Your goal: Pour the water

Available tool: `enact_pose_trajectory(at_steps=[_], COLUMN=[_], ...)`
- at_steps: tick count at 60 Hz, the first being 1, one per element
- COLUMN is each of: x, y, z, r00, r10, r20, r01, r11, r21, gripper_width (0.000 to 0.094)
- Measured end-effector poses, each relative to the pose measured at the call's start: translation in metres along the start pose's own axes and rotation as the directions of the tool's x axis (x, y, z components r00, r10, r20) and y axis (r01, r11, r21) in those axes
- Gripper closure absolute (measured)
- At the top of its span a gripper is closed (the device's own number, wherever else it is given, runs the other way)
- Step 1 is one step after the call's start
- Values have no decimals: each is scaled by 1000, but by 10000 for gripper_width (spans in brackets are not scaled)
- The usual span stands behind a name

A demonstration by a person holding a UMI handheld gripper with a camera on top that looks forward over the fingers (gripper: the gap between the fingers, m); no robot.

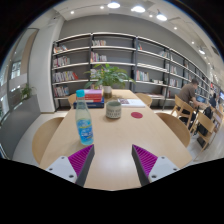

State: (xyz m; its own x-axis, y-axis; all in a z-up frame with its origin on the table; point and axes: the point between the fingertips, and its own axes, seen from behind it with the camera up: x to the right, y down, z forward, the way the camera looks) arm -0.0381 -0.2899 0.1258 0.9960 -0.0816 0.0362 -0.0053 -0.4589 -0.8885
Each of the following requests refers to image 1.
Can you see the group of slatted wooden chairs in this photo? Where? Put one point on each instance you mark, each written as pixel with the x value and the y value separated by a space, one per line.
pixel 205 126

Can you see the person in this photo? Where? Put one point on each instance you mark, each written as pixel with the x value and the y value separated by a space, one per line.
pixel 212 100
pixel 187 93

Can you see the open white magazine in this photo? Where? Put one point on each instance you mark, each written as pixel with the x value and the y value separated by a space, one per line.
pixel 133 102

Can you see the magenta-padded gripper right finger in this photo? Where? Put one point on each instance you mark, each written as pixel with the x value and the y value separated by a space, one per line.
pixel 160 166

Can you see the red book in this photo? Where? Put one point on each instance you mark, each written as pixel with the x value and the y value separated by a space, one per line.
pixel 93 98

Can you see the dark blue book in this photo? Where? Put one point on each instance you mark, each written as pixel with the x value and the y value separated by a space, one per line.
pixel 96 104

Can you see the grey-patterned ceramic cup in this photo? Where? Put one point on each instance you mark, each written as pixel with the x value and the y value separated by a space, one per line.
pixel 113 110

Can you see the clear blue-capped water bottle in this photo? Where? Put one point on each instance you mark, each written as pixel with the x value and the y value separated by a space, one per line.
pixel 84 128

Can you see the small green floor plant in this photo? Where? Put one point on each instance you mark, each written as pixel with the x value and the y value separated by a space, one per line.
pixel 26 91

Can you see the open laptop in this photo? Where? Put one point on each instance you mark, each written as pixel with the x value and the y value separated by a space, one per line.
pixel 201 99

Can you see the flat round red coaster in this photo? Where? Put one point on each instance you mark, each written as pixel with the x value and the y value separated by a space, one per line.
pixel 136 115

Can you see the green potted plant, white pot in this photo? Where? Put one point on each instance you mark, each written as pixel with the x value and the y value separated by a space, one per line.
pixel 107 77

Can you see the pink-covered book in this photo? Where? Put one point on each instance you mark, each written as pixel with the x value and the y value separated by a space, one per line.
pixel 93 91

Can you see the grey wall shelf unit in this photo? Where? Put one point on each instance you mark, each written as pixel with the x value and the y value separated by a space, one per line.
pixel 76 56

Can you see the group of ceiling lights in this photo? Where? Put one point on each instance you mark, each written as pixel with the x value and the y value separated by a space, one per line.
pixel 113 5

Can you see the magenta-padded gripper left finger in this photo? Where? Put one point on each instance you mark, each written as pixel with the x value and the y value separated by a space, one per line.
pixel 63 166

